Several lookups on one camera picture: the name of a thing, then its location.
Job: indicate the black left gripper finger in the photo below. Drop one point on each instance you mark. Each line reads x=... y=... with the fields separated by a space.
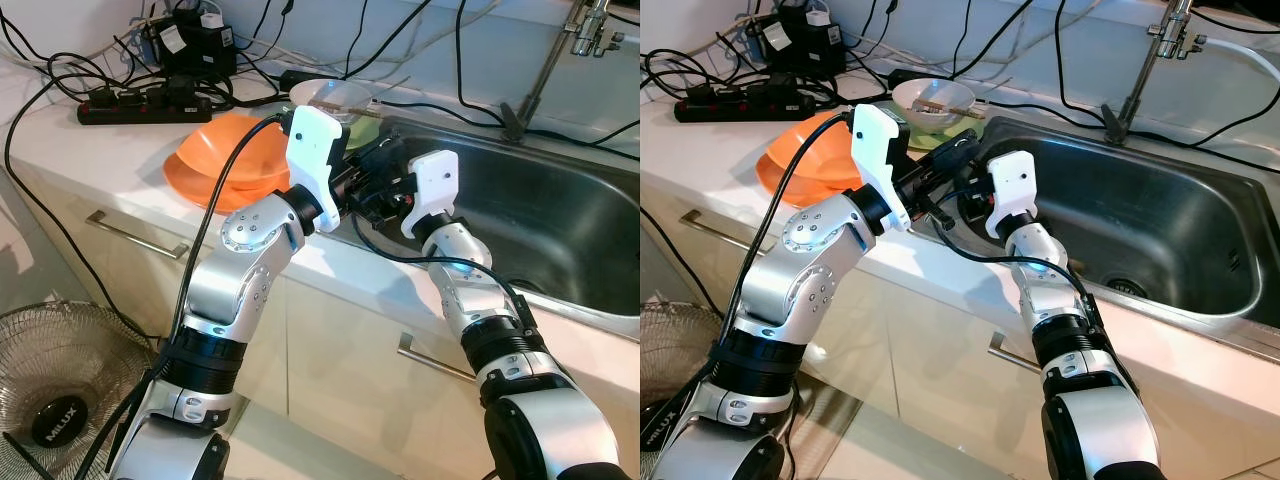
x=390 y=155
x=958 y=155

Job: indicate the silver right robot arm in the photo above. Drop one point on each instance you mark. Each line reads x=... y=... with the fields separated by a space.
x=480 y=310
x=1060 y=320

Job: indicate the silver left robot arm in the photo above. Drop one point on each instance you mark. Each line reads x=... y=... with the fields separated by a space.
x=235 y=290
x=800 y=290

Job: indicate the green plate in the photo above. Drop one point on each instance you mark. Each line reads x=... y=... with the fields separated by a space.
x=362 y=132
x=955 y=138

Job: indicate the brown wooden chopstick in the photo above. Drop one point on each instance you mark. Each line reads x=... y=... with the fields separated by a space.
x=948 y=106
x=350 y=108

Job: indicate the white bowl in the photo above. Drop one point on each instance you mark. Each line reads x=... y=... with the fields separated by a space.
x=325 y=95
x=925 y=100

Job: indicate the stainless steel sink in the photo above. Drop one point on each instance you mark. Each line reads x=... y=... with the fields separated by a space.
x=540 y=220
x=1150 y=220

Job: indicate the black charger box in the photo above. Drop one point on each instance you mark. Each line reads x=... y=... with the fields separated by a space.
x=795 y=48
x=195 y=48

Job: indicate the silver gooseneck faucet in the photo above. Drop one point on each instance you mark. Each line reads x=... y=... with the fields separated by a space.
x=550 y=60
x=1150 y=60

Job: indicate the small white plug adapter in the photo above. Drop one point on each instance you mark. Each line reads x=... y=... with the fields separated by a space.
x=210 y=18
x=820 y=16

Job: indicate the black power strip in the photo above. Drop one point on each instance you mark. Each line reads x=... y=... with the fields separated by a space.
x=145 y=107
x=745 y=105

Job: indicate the grey floor fan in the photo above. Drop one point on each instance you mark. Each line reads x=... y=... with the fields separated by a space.
x=50 y=425
x=655 y=425

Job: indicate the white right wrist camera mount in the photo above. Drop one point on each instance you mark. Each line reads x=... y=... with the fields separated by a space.
x=1010 y=190
x=435 y=190

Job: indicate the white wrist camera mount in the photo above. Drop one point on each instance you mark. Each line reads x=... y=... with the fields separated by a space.
x=880 y=160
x=435 y=190
x=315 y=160
x=1010 y=190

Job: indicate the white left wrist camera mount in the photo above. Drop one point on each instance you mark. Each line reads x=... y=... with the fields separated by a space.
x=880 y=160
x=315 y=160

